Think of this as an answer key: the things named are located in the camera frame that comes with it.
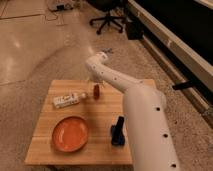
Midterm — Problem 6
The reddish brown gripper finger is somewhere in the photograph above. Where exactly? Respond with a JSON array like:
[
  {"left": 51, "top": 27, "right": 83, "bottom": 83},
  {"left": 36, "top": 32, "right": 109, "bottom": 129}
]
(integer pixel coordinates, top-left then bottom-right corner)
[{"left": 93, "top": 84, "right": 100, "bottom": 100}]

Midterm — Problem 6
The orange ceramic bowl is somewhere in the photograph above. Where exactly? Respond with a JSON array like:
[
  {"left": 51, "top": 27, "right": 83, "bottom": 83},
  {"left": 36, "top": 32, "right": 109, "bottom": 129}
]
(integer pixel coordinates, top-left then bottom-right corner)
[{"left": 51, "top": 116, "right": 89, "bottom": 152}]

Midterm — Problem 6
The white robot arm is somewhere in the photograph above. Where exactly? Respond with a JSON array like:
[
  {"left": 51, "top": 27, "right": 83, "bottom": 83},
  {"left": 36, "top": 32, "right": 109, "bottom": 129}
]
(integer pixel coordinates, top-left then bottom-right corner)
[{"left": 85, "top": 52, "right": 182, "bottom": 171}]

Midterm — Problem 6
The white labelled bottle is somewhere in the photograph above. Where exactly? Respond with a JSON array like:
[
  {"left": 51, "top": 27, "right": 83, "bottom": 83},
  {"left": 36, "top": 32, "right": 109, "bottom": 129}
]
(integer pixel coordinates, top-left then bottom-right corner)
[{"left": 53, "top": 92, "right": 87, "bottom": 108}]

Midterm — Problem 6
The blue and black stapler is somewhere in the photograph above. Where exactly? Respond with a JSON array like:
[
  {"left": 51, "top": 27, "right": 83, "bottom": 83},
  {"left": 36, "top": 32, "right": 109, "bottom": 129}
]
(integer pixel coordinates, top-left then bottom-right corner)
[{"left": 110, "top": 116, "right": 125, "bottom": 146}]

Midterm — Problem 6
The wooden table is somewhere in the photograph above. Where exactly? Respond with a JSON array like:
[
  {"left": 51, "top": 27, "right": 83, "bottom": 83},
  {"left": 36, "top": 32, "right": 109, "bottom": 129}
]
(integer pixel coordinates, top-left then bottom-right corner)
[{"left": 25, "top": 80, "right": 132, "bottom": 166}]

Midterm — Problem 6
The black office chair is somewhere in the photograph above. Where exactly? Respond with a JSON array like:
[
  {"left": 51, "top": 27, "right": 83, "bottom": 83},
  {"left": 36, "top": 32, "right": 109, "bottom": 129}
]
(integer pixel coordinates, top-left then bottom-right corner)
[{"left": 86, "top": 0, "right": 127, "bottom": 35}]

